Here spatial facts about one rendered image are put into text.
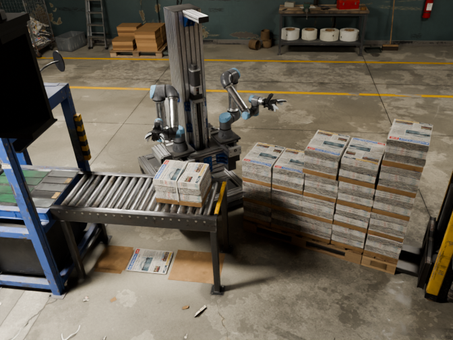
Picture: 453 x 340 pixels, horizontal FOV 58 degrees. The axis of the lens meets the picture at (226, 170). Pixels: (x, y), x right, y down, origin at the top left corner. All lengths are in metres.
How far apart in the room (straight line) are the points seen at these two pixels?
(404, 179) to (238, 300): 1.63
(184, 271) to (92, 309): 0.83
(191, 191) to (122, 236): 1.38
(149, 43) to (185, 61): 5.64
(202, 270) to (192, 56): 1.93
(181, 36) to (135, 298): 2.27
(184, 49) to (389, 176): 2.02
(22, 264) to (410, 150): 3.25
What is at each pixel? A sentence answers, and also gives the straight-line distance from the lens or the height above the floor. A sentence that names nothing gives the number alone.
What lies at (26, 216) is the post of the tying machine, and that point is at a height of 0.87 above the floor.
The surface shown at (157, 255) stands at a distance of 3.97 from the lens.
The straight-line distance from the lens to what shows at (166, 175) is 3.16.
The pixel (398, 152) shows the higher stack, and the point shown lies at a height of 1.19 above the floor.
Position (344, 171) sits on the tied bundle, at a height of 0.94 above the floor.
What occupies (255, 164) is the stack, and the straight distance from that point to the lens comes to 3.63.
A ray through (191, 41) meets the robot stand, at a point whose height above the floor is 1.76.
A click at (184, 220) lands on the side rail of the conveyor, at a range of 3.11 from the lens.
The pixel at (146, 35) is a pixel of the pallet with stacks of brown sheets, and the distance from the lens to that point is 9.38.
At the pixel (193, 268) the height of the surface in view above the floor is 0.00.
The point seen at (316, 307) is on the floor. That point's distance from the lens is 3.55.
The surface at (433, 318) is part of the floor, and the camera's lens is 3.74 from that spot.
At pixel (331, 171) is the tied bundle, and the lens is 3.41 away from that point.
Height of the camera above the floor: 2.75
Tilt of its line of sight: 33 degrees down
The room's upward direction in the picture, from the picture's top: 2 degrees counter-clockwise
